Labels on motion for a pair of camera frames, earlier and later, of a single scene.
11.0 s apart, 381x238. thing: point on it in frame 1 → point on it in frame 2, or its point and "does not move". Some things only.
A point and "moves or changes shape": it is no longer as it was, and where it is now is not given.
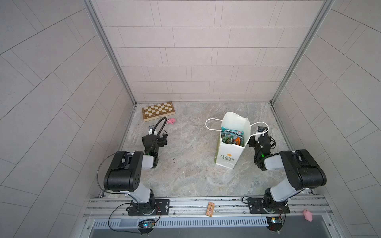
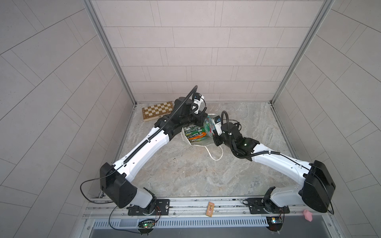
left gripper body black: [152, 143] → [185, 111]
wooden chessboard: [157, 111] does not move
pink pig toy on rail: [308, 215] does not move
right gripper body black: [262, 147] → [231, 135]
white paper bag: [227, 154] → [215, 151]
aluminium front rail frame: [310, 207] does not move
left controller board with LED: [146, 226] does not move
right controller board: [275, 223] does not move
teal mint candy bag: [224, 130] moves or changes shape
